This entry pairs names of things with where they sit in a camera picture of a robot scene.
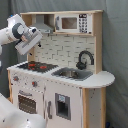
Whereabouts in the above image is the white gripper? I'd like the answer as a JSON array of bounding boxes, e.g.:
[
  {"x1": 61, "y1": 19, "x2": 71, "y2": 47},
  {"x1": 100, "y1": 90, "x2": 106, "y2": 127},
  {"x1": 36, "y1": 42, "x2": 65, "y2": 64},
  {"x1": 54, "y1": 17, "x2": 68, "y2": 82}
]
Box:
[{"x1": 15, "y1": 27, "x2": 42, "y2": 55}]

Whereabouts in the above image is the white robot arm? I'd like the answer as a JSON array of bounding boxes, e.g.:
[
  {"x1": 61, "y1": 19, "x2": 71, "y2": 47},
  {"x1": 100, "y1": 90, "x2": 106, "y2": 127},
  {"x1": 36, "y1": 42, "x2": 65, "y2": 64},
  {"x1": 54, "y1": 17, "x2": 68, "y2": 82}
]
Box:
[{"x1": 0, "y1": 14, "x2": 42, "y2": 55}]

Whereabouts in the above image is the wooden toy kitchen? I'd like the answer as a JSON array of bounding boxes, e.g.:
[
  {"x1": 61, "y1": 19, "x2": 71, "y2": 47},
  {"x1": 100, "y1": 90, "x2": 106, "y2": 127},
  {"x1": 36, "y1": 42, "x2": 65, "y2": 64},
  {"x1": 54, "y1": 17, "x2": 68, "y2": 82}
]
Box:
[{"x1": 8, "y1": 10, "x2": 115, "y2": 128}]

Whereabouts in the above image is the grey range hood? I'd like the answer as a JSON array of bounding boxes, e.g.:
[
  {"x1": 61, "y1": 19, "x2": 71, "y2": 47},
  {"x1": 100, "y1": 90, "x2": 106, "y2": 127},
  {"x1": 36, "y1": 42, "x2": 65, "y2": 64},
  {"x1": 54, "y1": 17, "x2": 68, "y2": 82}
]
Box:
[{"x1": 32, "y1": 14, "x2": 54, "y2": 34}]

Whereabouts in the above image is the black toy stovetop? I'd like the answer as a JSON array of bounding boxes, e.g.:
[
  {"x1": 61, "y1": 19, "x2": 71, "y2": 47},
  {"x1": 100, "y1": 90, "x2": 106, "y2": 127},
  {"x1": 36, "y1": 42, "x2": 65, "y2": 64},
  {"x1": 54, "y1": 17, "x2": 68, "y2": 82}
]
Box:
[{"x1": 20, "y1": 61, "x2": 56, "y2": 73}]

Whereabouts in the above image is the toy microwave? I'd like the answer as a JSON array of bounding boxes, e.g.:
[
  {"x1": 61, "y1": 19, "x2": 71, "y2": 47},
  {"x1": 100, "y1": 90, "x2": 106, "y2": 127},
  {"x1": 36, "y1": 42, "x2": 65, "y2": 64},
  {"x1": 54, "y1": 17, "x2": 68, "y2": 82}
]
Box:
[{"x1": 55, "y1": 14, "x2": 93, "y2": 34}]

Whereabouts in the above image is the left red oven knob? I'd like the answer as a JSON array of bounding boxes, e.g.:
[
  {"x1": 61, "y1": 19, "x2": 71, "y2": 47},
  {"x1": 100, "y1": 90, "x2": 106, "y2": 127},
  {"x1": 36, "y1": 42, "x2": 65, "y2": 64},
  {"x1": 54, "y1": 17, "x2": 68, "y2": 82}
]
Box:
[{"x1": 13, "y1": 76, "x2": 19, "y2": 81}]

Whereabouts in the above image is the red oven knob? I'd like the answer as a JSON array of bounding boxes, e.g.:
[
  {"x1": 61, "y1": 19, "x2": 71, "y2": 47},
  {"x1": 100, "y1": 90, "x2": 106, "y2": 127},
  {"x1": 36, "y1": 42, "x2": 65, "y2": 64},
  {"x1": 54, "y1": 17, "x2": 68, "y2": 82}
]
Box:
[
  {"x1": 13, "y1": 76, "x2": 19, "y2": 81},
  {"x1": 32, "y1": 81, "x2": 38, "y2": 87}
]

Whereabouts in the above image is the right red oven knob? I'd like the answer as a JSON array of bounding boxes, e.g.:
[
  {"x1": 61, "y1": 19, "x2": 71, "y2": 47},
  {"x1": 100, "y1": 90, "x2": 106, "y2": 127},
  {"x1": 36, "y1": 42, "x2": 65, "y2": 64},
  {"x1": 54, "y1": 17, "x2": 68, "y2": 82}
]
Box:
[{"x1": 32, "y1": 81, "x2": 38, "y2": 87}]

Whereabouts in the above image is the metal toy sink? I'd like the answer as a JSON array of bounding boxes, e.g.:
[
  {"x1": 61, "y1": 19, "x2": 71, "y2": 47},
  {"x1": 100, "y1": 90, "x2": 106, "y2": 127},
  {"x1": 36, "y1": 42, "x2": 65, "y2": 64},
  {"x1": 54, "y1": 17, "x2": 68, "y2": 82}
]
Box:
[{"x1": 52, "y1": 67, "x2": 92, "y2": 81}]

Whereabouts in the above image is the black toy faucet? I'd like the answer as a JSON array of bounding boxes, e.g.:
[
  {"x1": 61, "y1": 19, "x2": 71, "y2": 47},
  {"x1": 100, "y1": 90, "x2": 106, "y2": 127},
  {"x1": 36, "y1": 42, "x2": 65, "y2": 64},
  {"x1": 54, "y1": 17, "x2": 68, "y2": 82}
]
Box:
[{"x1": 75, "y1": 50, "x2": 95, "y2": 71}]

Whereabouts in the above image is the toy oven door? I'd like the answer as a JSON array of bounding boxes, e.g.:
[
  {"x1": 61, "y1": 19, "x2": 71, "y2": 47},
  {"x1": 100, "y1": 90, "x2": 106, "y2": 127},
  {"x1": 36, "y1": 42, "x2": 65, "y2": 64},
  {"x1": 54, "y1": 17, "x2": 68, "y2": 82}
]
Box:
[{"x1": 12, "y1": 86, "x2": 44, "y2": 116}]

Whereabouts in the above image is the grey ice dispenser panel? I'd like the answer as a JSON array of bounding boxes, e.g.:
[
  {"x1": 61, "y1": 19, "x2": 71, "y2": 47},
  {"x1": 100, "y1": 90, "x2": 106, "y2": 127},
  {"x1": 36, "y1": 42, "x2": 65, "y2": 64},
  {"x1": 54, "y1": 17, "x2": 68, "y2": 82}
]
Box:
[{"x1": 55, "y1": 94, "x2": 71, "y2": 120}]

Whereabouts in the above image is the grey cabinet door handle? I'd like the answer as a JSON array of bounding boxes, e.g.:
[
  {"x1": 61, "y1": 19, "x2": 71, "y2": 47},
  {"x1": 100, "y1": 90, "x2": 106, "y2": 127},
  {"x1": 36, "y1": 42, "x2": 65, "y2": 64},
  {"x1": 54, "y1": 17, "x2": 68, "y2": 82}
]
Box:
[{"x1": 47, "y1": 101, "x2": 52, "y2": 119}]

